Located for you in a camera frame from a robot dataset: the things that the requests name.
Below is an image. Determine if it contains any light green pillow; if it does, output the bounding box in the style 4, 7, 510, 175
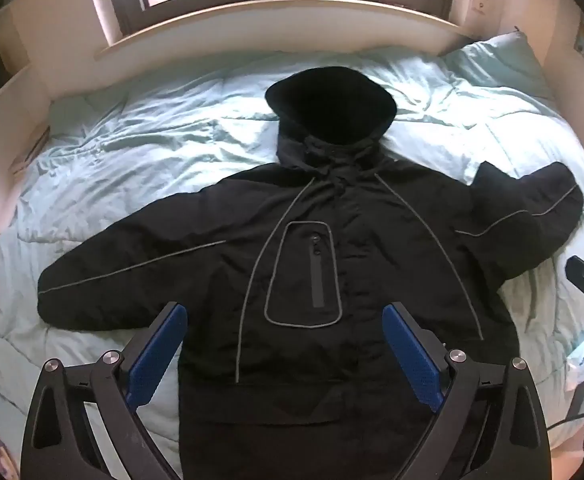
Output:
442, 30, 556, 108

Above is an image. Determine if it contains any black cable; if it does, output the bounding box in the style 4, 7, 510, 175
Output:
545, 406, 584, 430

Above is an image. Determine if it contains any cream curved bed frame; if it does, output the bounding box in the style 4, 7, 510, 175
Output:
0, 0, 470, 232

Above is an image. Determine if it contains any white wall socket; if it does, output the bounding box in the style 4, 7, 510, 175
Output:
470, 0, 488, 15

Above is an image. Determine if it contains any light green duvet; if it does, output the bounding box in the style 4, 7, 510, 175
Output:
0, 47, 584, 453

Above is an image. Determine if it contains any black hooded jacket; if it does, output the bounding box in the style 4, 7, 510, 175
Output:
37, 67, 584, 479

